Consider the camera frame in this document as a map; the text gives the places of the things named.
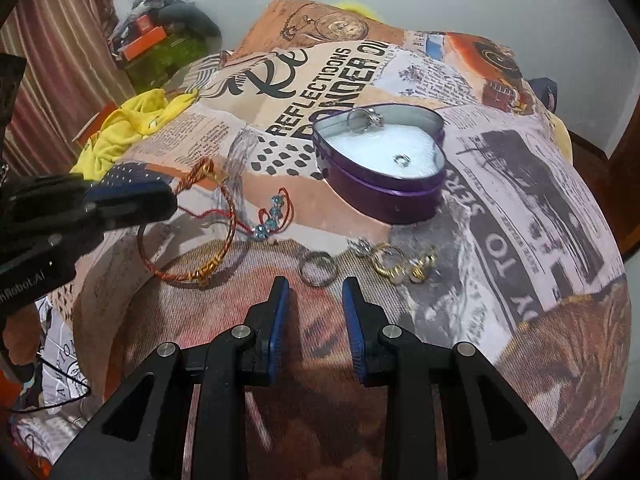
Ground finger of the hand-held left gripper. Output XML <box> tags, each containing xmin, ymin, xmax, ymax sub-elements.
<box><xmin>82</xmin><ymin>187</ymin><xmax>179</xmax><ymax>229</ymax></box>
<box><xmin>75</xmin><ymin>164</ymin><xmax>175</xmax><ymax>201</ymax></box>

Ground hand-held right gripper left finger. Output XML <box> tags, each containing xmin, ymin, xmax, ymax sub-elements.
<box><xmin>50</xmin><ymin>277</ymin><xmax>291</xmax><ymax>480</ymax></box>

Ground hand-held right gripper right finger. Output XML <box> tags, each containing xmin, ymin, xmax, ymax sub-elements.
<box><xmin>342</xmin><ymin>277</ymin><xmax>592</xmax><ymax>480</ymax></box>

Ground wide silver band ring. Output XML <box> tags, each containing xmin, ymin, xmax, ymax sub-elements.
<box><xmin>298</xmin><ymin>251</ymin><xmax>341</xmax><ymax>289</ymax></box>

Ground red and gold bangle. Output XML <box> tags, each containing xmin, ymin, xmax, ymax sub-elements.
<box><xmin>137</xmin><ymin>157</ymin><xmax>242</xmax><ymax>289</ymax></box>

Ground purple heart-shaped tin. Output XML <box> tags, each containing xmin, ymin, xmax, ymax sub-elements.
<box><xmin>312</xmin><ymin>103</ymin><xmax>447</xmax><ymax>224</ymax></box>

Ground yellow cloth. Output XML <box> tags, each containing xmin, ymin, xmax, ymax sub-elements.
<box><xmin>69</xmin><ymin>87</ymin><xmax>202</xmax><ymax>182</ymax></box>

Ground orange and white box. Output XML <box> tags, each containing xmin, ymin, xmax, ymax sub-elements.
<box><xmin>74</xmin><ymin>100</ymin><xmax>119</xmax><ymax>147</ymax></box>

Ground green bag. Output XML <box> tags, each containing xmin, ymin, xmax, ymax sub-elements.
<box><xmin>124</xmin><ymin>35</ymin><xmax>222</xmax><ymax>94</ymax></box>

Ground striped curtain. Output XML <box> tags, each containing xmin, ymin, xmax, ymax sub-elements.
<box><xmin>0</xmin><ymin>0</ymin><xmax>137</xmax><ymax>183</ymax></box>

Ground dark bag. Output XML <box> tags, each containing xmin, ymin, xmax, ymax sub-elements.
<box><xmin>107</xmin><ymin>0</ymin><xmax>222</xmax><ymax>43</ymax></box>

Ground printed blanket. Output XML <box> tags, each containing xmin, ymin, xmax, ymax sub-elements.
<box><xmin>10</xmin><ymin>0</ymin><xmax>632</xmax><ymax>480</ymax></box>

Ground yellow plush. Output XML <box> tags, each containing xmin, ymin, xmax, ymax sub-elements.
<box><xmin>334</xmin><ymin>0</ymin><xmax>387</xmax><ymax>24</ymax></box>

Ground dark blue cap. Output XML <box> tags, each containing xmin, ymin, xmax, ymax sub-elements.
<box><xmin>527</xmin><ymin>77</ymin><xmax>559</xmax><ymax>112</ymax></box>

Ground small silver crystal ring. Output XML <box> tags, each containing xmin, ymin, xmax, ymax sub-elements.
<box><xmin>347</xmin><ymin>236</ymin><xmax>374</xmax><ymax>259</ymax></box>

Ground gold ring with pearl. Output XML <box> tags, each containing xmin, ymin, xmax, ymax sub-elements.
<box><xmin>404</xmin><ymin>249</ymin><xmax>437</xmax><ymax>284</ymax></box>

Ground red thread bracelet blue stones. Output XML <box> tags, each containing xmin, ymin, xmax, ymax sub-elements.
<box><xmin>187</xmin><ymin>187</ymin><xmax>296</xmax><ymax>244</ymax></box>

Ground thin black cable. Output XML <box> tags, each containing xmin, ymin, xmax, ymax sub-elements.
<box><xmin>9</xmin><ymin>357</ymin><xmax>92</xmax><ymax>413</ymax></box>

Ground silver ring with clear stone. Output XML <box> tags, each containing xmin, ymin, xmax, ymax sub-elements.
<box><xmin>347</xmin><ymin>107</ymin><xmax>386</xmax><ymax>135</ymax></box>

